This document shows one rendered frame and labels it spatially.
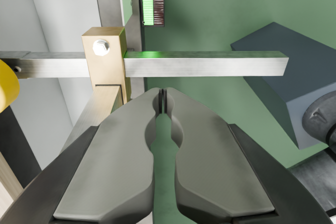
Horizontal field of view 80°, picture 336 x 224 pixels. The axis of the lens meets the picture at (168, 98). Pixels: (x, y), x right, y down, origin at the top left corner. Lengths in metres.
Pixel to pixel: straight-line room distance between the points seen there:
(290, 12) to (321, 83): 0.62
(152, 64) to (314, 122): 0.60
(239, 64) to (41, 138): 0.45
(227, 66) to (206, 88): 1.01
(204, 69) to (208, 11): 0.86
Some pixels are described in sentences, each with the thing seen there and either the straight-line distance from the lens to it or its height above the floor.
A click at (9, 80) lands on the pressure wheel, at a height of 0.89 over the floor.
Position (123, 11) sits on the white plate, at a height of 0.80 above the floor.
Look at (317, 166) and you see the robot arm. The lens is 0.70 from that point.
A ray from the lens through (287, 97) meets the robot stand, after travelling 0.76.
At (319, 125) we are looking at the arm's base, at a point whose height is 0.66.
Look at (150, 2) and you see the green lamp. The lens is 0.42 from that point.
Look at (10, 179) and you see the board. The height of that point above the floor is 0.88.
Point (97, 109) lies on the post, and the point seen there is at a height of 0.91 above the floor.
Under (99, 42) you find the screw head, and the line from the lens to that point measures 0.28.
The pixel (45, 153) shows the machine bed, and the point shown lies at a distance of 0.58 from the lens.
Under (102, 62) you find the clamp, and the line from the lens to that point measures 0.30.
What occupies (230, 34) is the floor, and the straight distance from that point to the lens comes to 1.22.
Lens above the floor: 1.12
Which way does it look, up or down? 58 degrees down
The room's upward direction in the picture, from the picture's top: 176 degrees clockwise
